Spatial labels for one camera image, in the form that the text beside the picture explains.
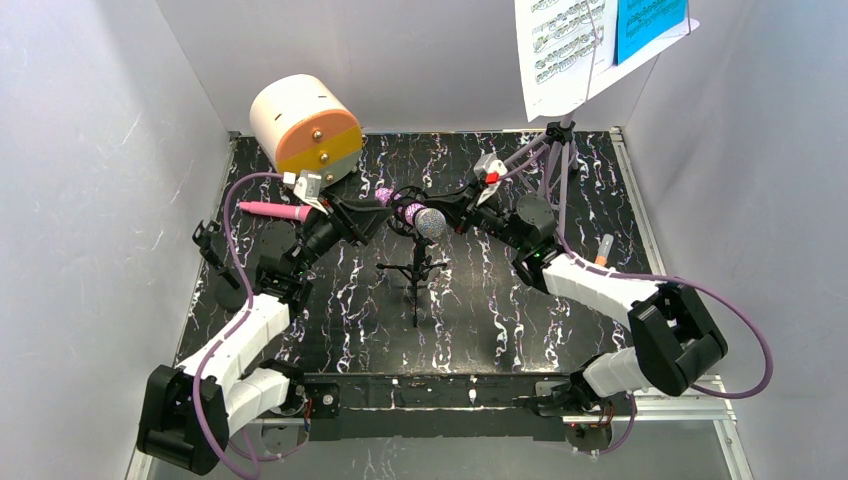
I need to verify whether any silver mesh studio microphone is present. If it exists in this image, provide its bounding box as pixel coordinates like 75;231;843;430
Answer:
375;185;447;241

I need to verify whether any pink microphone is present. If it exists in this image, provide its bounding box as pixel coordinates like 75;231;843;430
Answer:
238;201;312;222

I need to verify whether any black tripod microphone stand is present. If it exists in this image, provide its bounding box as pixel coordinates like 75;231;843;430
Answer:
376;235;447;328

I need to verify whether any black round-base mic stand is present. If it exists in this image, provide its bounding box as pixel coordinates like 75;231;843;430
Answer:
192;220;248;313

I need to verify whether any lilac music stand tripod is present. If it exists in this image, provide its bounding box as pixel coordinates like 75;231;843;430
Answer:
504;112;575;200

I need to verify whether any white sheet music page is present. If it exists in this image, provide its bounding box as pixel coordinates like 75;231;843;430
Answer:
513;0;701;123

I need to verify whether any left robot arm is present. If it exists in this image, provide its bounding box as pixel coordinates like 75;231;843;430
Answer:
136;195;393;474

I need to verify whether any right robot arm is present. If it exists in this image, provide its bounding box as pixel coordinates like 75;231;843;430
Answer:
423;184;728;401

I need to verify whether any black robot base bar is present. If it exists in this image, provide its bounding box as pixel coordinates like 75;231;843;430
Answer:
241;372;614;444

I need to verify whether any orange grey marker pen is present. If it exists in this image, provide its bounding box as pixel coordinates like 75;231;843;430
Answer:
594;234;615;267

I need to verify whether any round pastel drawer cabinet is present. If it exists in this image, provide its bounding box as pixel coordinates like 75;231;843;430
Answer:
249;74;363;186

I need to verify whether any blue sheet music page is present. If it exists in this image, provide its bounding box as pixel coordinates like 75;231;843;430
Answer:
615;0;687;64

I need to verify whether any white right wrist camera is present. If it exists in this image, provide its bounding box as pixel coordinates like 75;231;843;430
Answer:
473;153;508;205

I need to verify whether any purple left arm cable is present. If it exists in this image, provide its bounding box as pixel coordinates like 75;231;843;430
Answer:
192;171;296;480

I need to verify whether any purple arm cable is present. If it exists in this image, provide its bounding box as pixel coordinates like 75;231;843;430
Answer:
192;171;296;480
503;142;775;457

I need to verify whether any aluminium rail right edge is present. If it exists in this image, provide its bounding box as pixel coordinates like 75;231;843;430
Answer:
609;126;754;479

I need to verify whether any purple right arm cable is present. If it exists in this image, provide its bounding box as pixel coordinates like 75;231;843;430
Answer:
503;142;775;457

